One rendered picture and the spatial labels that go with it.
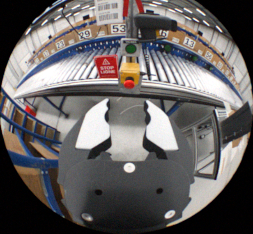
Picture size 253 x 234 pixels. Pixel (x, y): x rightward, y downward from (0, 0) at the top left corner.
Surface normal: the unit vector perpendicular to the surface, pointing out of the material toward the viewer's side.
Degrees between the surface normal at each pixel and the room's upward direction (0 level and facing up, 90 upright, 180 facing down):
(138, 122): 0
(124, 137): 0
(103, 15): 90
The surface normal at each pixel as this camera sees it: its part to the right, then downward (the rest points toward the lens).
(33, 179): 0.99, 0.11
